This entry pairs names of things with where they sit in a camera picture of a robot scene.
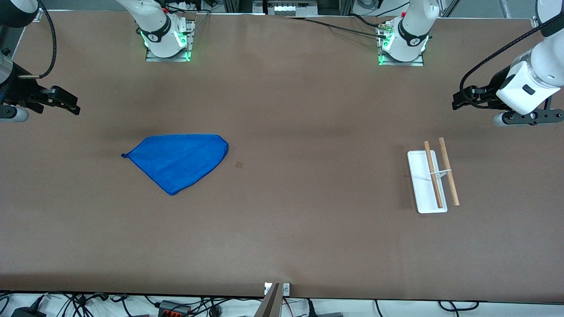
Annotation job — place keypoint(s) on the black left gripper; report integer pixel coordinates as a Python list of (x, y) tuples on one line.
[(496, 85)]

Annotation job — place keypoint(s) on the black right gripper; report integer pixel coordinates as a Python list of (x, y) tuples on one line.
[(17, 91)]

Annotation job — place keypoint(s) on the blue microfibre towel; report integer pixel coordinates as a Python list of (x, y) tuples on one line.
[(180, 160)]

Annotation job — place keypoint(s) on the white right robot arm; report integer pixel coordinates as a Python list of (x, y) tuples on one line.
[(158, 31)]

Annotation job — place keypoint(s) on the white rack with wooden rods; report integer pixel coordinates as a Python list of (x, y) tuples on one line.
[(423, 189)]

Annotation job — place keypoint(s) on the silver electronics box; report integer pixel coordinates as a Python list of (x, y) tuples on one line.
[(291, 8)]

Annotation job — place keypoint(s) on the black power plug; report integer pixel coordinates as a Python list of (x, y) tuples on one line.
[(24, 313)]

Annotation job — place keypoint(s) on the black power adapter orange plugs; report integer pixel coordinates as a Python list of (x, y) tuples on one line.
[(174, 310)]

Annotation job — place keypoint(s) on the black plug connector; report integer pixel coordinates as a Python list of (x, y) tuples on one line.
[(310, 308)]

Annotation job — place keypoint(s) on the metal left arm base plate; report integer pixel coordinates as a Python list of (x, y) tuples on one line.
[(414, 64)]

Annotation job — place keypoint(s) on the aluminium table corner bracket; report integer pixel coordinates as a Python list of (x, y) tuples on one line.
[(38, 15), (535, 23)]

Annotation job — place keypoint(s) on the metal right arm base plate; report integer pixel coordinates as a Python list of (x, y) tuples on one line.
[(154, 58)]

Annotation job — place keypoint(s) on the aluminium frame profile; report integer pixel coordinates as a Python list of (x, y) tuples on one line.
[(238, 5)]

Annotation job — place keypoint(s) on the small metal bracket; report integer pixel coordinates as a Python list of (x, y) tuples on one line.
[(286, 289)]

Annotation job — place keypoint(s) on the wooden post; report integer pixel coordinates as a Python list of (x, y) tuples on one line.
[(269, 306)]

